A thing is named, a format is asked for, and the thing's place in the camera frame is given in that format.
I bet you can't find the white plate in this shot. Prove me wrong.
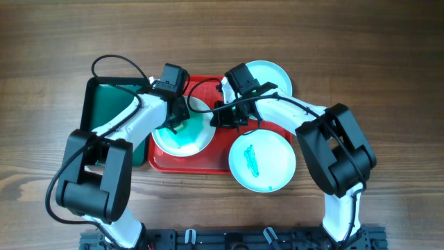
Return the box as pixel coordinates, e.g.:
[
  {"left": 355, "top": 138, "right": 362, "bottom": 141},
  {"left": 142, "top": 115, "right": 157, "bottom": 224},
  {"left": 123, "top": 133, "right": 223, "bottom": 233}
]
[
  {"left": 223, "top": 60, "right": 293, "bottom": 118},
  {"left": 228, "top": 129, "right": 296, "bottom": 193}
]

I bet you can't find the black water tray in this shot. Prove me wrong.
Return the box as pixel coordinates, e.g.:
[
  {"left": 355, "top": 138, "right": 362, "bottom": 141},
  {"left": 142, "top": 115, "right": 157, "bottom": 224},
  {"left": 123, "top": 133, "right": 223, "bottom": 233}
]
[{"left": 79, "top": 76, "right": 151, "bottom": 167}]

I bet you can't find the green yellow sponge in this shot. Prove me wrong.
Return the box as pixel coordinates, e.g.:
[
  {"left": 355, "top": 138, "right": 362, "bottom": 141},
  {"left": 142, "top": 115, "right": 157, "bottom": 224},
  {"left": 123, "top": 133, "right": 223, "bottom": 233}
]
[{"left": 168, "top": 121, "right": 187, "bottom": 135}]

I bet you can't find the red plastic tray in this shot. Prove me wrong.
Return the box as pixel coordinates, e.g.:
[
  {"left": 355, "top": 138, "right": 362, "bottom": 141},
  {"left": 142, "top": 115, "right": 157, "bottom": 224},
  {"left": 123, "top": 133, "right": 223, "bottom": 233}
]
[{"left": 148, "top": 74, "right": 293, "bottom": 175}]

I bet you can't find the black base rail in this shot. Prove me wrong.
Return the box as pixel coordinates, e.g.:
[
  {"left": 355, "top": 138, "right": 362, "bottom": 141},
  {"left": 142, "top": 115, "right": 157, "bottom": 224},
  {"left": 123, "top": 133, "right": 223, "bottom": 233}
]
[{"left": 78, "top": 226, "right": 389, "bottom": 250}]

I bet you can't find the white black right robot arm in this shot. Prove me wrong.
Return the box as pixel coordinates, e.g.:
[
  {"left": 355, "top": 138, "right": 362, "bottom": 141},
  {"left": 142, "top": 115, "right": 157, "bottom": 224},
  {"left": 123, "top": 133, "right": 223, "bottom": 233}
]
[{"left": 213, "top": 74, "right": 377, "bottom": 249}]

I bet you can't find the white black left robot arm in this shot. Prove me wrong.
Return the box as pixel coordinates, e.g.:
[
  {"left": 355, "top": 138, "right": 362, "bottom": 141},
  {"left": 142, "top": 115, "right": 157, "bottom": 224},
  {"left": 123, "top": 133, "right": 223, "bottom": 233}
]
[{"left": 45, "top": 90, "right": 189, "bottom": 249}]

